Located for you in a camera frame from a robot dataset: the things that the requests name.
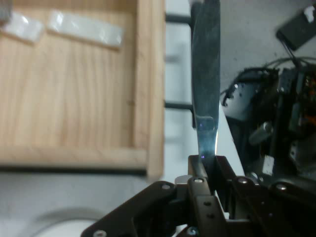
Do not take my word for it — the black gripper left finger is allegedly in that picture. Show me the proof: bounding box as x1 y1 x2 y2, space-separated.
81 155 228 237

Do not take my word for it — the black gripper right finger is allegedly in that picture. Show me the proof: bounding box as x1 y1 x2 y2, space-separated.
214 155 316 237

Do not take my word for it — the silver butter knife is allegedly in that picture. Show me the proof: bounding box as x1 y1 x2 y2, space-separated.
190 0 221 159

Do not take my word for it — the black machine on floor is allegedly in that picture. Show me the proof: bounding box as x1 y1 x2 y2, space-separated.
220 58 316 185

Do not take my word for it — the light wooden drawer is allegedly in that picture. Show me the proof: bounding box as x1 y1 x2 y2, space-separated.
0 0 165 181

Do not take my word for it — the black flat box white label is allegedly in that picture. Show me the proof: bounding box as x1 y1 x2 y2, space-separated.
276 4 316 51

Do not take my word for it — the white foam pad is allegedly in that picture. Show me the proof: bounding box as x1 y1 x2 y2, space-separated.
46 9 124 52
0 11 45 44

